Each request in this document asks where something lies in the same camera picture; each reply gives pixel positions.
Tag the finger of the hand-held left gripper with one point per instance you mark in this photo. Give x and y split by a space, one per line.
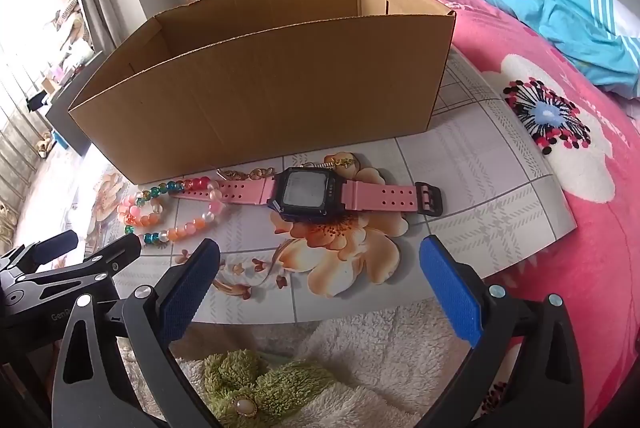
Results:
52 245
120 253

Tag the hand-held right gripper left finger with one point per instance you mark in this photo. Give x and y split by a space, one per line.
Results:
187 290

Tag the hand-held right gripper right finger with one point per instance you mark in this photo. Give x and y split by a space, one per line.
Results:
450 293

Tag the square kids wristwatch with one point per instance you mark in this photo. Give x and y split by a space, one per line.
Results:
380 198

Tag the gold earring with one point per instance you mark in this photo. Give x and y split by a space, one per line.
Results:
260 172
235 176

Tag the gold knot charm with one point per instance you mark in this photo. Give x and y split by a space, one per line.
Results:
344 162

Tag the brown cardboard box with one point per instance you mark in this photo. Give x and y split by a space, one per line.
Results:
250 108

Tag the dark low cabinet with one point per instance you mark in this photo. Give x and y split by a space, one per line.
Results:
65 133

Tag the white fluffy garment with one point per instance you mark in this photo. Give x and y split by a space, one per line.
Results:
350 358

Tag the floral plaid mat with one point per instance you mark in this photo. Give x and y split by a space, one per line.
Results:
475 168

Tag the green fluffy trim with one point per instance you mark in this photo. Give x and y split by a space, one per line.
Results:
280 383

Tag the pearl button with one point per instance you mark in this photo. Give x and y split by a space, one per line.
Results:
245 408

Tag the pink floral blanket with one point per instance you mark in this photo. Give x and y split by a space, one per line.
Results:
600 258

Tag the blue garment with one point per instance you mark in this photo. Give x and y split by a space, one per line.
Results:
560 18

